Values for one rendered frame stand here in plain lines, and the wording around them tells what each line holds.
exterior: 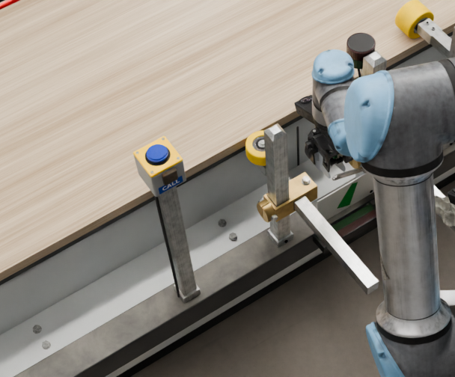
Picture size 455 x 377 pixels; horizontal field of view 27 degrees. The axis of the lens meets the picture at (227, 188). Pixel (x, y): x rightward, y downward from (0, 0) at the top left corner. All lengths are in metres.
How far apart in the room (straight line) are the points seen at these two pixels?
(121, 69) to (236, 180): 0.39
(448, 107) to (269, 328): 1.72
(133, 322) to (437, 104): 1.10
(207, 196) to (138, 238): 0.20
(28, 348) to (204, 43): 0.86
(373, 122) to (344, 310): 1.72
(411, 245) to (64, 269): 1.06
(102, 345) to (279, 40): 0.86
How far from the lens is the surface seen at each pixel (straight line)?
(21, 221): 2.13
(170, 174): 1.74
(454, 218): 2.09
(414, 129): 1.28
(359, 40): 2.00
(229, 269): 2.20
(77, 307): 2.31
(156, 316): 2.17
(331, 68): 1.72
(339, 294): 2.97
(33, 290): 2.24
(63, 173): 2.18
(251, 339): 2.90
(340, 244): 2.05
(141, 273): 2.32
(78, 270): 2.27
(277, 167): 1.98
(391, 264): 1.41
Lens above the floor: 2.60
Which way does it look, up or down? 54 degrees down
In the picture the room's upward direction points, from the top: 7 degrees counter-clockwise
